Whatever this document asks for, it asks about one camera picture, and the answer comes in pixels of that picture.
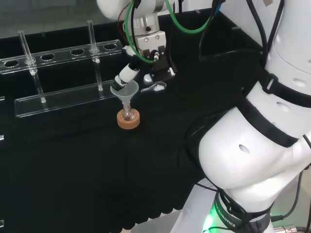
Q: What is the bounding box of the glass weighing funnel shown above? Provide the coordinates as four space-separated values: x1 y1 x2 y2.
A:
140 81 167 93

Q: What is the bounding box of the black cloth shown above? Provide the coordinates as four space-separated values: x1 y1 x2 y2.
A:
0 11 263 231

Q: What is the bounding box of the metal cable connector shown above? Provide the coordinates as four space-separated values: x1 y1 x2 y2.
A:
274 225 311 233

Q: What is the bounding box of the clear acrylic funnel stand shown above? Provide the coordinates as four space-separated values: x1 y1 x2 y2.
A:
0 20 125 119

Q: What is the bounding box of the green cable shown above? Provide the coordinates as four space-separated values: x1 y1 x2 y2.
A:
125 0 218 64

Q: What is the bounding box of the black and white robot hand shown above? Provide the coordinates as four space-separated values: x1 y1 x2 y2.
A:
110 31 177 91

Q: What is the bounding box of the black hanging cable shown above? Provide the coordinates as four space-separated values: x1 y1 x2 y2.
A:
198 0 222 61

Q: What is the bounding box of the small glass round-bottom flask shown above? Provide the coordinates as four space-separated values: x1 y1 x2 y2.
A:
122 103 136 121

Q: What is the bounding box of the cork ring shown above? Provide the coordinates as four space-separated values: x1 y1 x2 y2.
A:
117 109 141 129

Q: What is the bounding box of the clear plastic funnel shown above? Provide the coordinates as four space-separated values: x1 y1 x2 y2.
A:
110 81 139 110

